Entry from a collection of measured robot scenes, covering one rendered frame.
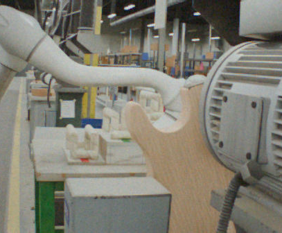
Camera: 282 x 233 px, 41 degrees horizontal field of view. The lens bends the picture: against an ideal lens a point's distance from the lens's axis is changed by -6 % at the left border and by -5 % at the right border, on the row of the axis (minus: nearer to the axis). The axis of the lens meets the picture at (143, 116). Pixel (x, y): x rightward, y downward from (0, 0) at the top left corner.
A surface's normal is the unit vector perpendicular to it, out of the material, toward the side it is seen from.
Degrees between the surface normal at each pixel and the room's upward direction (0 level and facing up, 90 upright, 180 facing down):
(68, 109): 89
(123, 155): 90
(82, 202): 90
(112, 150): 90
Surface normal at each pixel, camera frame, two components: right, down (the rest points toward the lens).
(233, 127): -0.95, -0.03
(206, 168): 0.31, 0.17
